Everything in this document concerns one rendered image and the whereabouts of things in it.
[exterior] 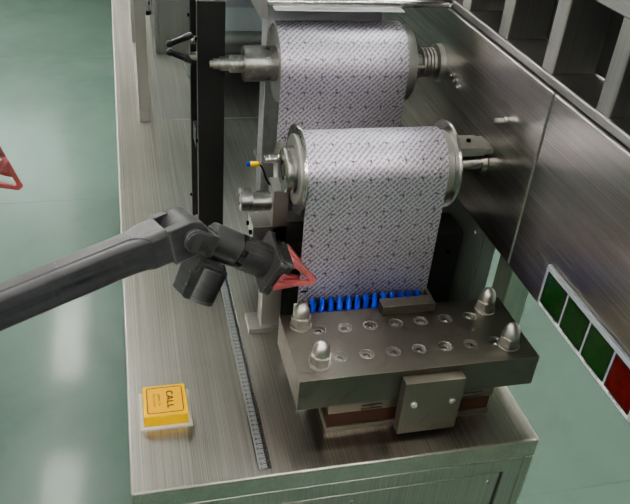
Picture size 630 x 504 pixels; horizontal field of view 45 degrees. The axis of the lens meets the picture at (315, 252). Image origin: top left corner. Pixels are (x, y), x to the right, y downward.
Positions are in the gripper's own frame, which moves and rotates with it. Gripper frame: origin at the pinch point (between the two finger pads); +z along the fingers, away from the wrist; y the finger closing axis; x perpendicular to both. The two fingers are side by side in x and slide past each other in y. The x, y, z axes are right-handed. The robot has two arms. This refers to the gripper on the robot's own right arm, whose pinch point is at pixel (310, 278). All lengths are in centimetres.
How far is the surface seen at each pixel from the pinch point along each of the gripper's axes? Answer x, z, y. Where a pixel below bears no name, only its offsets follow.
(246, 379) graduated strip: -20.4, -1.7, 4.9
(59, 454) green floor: -120, 4, -64
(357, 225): 12.5, 1.2, 0.3
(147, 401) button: -26.5, -17.7, 9.9
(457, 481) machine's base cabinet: -12.0, 31.0, 25.8
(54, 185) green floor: -125, -3, -231
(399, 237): 13.7, 9.4, 0.3
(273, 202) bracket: 7.1, -10.2, -7.2
